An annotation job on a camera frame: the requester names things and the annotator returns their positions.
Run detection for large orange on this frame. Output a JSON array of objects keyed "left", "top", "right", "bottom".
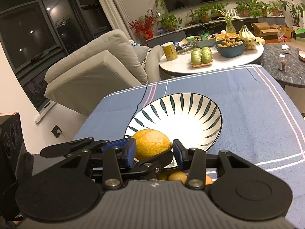
[{"left": 205, "top": 175, "right": 213, "bottom": 185}]

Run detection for glass vase with plant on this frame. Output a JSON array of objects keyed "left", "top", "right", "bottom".
[{"left": 214, "top": 5, "right": 236, "bottom": 33}]

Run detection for black cable on cloth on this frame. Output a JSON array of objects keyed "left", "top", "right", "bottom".
[{"left": 124, "top": 82, "right": 153, "bottom": 139}]

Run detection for small orange mandarin front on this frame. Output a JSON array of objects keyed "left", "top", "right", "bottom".
[{"left": 168, "top": 171, "right": 188, "bottom": 185}]

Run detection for red flower plant pot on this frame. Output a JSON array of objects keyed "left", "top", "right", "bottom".
[{"left": 129, "top": 9, "right": 157, "bottom": 40}]

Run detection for green apples on tray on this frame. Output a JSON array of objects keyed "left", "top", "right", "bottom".
[{"left": 190, "top": 47, "right": 214, "bottom": 67}]

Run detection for banana bunch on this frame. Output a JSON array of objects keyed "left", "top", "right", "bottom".
[{"left": 239, "top": 24, "right": 261, "bottom": 50}]

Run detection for dark marble round table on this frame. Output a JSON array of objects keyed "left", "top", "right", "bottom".
[{"left": 259, "top": 44, "right": 304, "bottom": 88}]

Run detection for small dark spice jar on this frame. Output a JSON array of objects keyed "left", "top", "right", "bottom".
[{"left": 278, "top": 54, "right": 286, "bottom": 72}]

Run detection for large yellow lemon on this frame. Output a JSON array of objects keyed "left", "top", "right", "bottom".
[{"left": 132, "top": 129, "right": 172, "bottom": 161}]

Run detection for yellow cylindrical can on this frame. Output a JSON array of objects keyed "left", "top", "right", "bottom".
[{"left": 161, "top": 41, "right": 178, "bottom": 61}]

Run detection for white bowl dark leaf pattern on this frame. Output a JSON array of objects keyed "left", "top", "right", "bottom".
[{"left": 124, "top": 93, "right": 223, "bottom": 169}]

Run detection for cardboard box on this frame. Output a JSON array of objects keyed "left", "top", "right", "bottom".
[{"left": 251, "top": 22, "right": 281, "bottom": 44}]

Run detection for beige sofa armchair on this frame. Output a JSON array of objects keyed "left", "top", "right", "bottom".
[{"left": 44, "top": 30, "right": 170, "bottom": 116}]

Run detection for white round coffee table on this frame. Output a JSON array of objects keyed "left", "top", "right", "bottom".
[{"left": 159, "top": 42, "right": 264, "bottom": 77}]

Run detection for teal bowl of longans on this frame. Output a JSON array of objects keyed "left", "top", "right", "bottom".
[{"left": 213, "top": 38, "right": 245, "bottom": 58}]

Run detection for blue striped tablecloth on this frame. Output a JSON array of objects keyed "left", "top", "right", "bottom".
[{"left": 76, "top": 65, "right": 304, "bottom": 228}]

